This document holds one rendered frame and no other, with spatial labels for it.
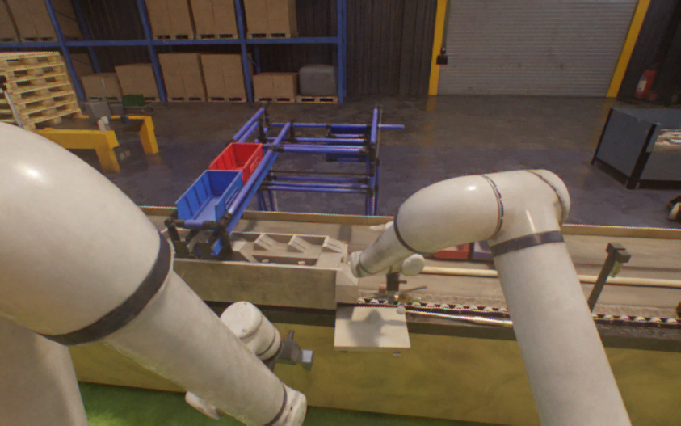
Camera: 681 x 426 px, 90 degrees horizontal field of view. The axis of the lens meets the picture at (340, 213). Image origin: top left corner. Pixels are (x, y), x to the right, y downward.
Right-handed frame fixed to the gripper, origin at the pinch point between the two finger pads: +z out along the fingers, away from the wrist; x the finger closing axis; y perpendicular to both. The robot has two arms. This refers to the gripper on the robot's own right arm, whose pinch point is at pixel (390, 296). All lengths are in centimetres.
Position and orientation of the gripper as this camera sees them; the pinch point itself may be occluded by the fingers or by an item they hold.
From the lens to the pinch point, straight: 145.7
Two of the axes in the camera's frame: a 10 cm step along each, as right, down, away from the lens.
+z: 0.1, 8.8, 4.8
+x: 0.9, -4.8, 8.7
